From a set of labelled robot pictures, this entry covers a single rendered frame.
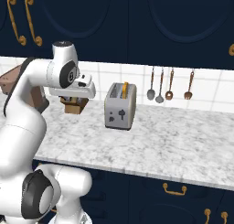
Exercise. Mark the black toaster lever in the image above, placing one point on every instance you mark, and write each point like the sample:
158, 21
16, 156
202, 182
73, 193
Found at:
122, 114

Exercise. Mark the golden bread slice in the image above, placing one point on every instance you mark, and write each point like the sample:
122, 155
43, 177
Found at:
125, 90

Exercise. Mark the silver toaster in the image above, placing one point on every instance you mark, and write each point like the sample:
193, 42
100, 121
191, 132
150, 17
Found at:
119, 110

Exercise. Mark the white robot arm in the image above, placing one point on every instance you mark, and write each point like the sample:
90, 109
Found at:
23, 136

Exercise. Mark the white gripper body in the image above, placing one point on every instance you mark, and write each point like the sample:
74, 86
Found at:
73, 92

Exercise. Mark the grey hanging spoon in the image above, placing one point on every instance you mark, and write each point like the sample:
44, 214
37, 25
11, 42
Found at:
151, 92

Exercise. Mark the grey hanging ladle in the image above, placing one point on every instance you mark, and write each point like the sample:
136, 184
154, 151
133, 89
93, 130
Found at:
160, 95

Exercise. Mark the brown hanging ladle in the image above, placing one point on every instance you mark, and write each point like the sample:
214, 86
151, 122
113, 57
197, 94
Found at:
169, 93

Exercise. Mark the navy base cupboard door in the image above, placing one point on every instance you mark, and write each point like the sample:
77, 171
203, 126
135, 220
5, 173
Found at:
103, 211
164, 214

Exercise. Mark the navy wall cupboard door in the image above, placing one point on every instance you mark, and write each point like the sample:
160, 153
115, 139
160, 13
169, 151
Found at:
4, 23
85, 23
182, 26

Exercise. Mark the brown knife block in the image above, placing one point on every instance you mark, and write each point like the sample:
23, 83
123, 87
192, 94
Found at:
75, 107

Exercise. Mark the navy drawer front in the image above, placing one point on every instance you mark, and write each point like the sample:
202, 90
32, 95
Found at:
106, 185
195, 191

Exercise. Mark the brown hanging fork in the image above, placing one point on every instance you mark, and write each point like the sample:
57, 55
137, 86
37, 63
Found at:
188, 93

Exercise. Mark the brown bread box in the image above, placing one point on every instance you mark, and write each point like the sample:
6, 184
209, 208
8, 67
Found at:
35, 96

